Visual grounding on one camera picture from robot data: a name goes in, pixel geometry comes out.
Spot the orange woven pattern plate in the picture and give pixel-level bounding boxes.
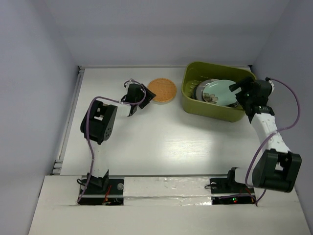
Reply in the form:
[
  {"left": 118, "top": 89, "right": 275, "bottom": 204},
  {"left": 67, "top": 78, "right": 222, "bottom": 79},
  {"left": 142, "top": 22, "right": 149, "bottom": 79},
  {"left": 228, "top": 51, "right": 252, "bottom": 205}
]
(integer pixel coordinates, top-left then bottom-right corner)
[{"left": 148, "top": 78, "right": 177, "bottom": 103}]

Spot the mint green flower plate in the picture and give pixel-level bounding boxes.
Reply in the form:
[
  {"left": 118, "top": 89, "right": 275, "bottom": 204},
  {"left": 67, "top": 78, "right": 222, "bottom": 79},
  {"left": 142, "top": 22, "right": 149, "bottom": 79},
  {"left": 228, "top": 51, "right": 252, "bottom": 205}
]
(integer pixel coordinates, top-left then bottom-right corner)
[{"left": 202, "top": 80, "right": 237, "bottom": 106}]

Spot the grey deer plate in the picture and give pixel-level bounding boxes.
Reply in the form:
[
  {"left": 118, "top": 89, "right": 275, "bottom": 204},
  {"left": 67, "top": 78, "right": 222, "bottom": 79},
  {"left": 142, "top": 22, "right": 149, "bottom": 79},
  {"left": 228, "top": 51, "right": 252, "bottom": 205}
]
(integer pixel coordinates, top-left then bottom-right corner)
[{"left": 194, "top": 79, "right": 216, "bottom": 101}]

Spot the blue floral rim plate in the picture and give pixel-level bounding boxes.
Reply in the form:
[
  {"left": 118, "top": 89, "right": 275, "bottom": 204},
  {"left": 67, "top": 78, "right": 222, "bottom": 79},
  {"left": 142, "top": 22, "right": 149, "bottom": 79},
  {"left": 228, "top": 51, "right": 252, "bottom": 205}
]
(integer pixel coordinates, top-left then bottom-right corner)
[{"left": 229, "top": 102, "right": 239, "bottom": 108}]

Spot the dark teal blossom plate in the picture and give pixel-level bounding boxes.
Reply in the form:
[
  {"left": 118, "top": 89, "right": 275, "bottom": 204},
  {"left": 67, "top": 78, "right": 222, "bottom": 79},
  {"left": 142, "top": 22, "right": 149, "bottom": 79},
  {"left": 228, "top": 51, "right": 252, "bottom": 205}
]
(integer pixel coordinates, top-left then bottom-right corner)
[{"left": 191, "top": 86, "right": 197, "bottom": 100}]

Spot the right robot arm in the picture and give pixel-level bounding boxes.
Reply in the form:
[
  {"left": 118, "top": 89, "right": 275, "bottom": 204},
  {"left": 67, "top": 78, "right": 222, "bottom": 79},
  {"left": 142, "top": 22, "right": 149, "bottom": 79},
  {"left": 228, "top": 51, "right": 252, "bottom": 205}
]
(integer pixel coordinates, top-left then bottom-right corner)
[{"left": 225, "top": 77, "right": 302, "bottom": 192}]

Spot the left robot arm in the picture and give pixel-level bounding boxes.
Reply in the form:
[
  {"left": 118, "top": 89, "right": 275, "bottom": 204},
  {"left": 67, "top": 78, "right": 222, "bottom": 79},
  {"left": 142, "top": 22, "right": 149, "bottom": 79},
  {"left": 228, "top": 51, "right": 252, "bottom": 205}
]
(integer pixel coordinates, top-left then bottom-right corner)
[{"left": 77, "top": 80, "right": 156, "bottom": 195}]

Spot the green plastic bin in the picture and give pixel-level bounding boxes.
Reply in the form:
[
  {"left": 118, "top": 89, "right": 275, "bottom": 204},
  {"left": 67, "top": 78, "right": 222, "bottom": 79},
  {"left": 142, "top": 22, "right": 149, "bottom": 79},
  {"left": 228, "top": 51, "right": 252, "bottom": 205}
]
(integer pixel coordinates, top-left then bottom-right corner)
[{"left": 181, "top": 61, "right": 256, "bottom": 122}]

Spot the foil covered base panel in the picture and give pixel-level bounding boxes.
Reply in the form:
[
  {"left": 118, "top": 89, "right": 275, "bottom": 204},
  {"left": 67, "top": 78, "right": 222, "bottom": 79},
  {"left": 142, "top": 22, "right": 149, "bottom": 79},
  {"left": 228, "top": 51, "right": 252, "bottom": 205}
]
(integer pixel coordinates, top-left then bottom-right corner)
[{"left": 123, "top": 176, "right": 212, "bottom": 206}]

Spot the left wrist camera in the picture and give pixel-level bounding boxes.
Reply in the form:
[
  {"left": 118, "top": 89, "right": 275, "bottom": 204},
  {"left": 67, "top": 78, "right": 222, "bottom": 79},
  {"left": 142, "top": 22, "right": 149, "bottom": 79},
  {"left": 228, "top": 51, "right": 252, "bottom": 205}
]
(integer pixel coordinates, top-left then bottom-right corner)
[{"left": 123, "top": 78, "right": 137, "bottom": 89}]

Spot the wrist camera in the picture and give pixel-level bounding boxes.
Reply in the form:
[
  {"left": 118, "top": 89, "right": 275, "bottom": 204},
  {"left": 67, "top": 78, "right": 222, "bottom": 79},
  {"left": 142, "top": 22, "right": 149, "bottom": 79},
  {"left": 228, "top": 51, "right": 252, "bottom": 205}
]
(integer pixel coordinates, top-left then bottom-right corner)
[
  {"left": 265, "top": 77, "right": 275, "bottom": 93},
  {"left": 123, "top": 78, "right": 137, "bottom": 89}
]

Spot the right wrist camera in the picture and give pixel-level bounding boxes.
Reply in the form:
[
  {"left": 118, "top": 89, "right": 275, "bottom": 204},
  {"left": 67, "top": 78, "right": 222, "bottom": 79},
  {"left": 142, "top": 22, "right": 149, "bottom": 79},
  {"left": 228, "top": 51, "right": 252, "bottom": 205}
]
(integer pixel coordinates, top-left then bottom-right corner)
[{"left": 265, "top": 77, "right": 275, "bottom": 93}]

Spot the left aluminium table rail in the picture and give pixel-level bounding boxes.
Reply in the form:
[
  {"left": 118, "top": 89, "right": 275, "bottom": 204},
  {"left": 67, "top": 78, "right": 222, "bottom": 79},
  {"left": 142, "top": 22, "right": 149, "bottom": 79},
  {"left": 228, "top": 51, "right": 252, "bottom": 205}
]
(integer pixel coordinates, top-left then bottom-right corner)
[{"left": 50, "top": 66, "right": 85, "bottom": 175}]

